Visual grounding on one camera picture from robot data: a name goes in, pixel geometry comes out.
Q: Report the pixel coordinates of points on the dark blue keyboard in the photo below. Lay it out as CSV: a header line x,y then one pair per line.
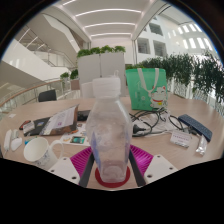
x,y
195,126

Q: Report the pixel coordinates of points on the small black and red item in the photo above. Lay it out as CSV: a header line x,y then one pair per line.
x,y
24,124

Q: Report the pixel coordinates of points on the small planter with green plants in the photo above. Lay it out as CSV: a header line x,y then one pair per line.
x,y
68,78

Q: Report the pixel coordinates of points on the black chair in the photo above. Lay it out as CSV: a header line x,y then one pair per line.
x,y
47,96

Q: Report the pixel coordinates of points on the open printed booklet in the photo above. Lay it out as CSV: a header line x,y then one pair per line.
x,y
61,120

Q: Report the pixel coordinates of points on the white cabinet topped with plants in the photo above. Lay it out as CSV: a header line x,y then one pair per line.
x,y
90,68

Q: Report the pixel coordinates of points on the clear plastic water bottle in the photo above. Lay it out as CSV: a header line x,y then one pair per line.
x,y
109,133

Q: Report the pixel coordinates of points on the row of ceiling light strips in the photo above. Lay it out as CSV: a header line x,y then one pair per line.
x,y
106,13

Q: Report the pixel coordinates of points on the black folder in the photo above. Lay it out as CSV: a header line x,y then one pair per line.
x,y
40,126

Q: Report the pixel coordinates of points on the white label card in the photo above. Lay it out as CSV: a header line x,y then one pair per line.
x,y
180,138

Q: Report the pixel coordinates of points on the row of green hedge plants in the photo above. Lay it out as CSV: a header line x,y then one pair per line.
x,y
196,71

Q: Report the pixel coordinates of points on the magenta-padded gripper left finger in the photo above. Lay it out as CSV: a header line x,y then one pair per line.
x,y
81,158

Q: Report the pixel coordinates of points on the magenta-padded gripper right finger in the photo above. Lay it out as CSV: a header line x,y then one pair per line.
x,y
143,156

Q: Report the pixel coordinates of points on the white chair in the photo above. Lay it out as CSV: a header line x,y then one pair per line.
x,y
86,90

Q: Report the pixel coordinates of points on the white mug with grey print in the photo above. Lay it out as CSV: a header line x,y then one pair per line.
x,y
38,153

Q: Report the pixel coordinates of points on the green tote bag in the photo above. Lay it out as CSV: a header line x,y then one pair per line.
x,y
145,88

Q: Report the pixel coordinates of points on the small white packet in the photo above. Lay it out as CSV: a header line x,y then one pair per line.
x,y
201,145

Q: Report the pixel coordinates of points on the small teal item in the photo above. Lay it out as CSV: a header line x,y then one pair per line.
x,y
29,140

